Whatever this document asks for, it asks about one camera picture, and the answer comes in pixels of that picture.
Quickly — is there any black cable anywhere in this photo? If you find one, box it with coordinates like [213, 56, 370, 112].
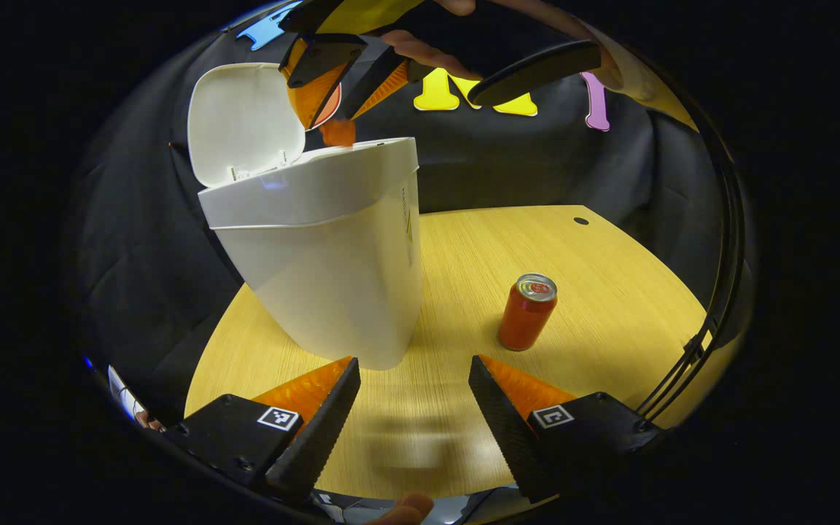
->
[635, 124, 747, 432]

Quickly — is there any white office desk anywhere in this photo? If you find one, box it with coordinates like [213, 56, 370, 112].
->
[106, 365, 147, 421]

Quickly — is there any red pop can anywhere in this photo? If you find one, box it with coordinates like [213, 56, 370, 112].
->
[497, 273, 559, 351]

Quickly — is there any black backdrop cloth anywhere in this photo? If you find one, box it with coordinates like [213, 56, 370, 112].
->
[63, 0, 756, 424]

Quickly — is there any wooden desktop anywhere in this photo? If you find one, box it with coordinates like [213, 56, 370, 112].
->
[184, 205, 745, 522]

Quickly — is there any orange paper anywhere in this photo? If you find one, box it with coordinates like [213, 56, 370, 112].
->
[320, 119, 357, 148]

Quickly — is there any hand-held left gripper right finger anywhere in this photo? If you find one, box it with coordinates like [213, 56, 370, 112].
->
[468, 355, 665, 504]

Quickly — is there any white desktop garbage bin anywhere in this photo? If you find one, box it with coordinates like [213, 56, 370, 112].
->
[188, 62, 424, 371]

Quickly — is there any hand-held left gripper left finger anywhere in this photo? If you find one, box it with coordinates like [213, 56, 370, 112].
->
[172, 356, 361, 504]

